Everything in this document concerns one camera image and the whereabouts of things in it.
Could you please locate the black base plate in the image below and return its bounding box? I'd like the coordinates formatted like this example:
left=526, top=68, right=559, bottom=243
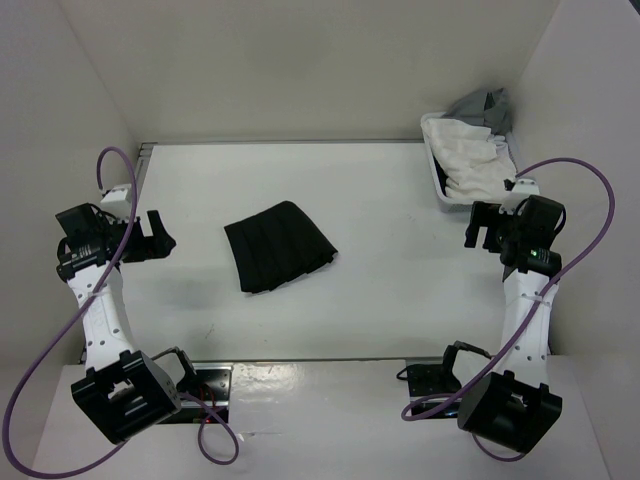
left=163, top=362, right=233, bottom=425
left=396, top=363, right=462, bottom=419

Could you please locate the black pleated skirt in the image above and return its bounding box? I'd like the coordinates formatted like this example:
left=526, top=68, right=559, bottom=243
left=224, top=201, right=338, bottom=294

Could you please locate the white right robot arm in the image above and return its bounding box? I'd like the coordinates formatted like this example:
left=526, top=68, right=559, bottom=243
left=437, top=195, right=566, bottom=462

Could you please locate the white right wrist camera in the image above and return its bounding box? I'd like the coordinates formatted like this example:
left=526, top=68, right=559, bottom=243
left=500, top=178, right=540, bottom=215

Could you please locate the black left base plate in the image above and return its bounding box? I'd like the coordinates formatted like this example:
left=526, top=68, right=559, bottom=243
left=163, top=362, right=233, bottom=425

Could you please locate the grey skirt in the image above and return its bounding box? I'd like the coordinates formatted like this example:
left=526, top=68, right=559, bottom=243
left=443, top=88, right=513, bottom=135

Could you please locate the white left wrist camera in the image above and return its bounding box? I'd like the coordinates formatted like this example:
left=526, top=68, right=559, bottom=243
left=98, top=184, right=133, bottom=222

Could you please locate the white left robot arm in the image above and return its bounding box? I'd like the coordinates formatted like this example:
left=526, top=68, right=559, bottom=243
left=56, top=203, right=199, bottom=445

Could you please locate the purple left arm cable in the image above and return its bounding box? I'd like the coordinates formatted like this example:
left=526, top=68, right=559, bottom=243
left=0, top=146, right=241, bottom=475

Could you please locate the white skirt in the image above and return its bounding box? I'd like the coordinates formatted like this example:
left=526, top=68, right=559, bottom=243
left=421, top=117, right=516, bottom=203

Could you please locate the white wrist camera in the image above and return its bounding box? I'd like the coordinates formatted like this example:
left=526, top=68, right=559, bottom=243
left=500, top=178, right=540, bottom=215
left=98, top=184, right=133, bottom=222

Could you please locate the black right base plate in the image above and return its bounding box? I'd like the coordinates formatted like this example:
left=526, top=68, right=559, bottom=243
left=396, top=363, right=462, bottom=419

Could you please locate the white perforated plastic basket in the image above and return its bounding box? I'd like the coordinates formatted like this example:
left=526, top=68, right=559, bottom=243
left=423, top=131, right=522, bottom=214

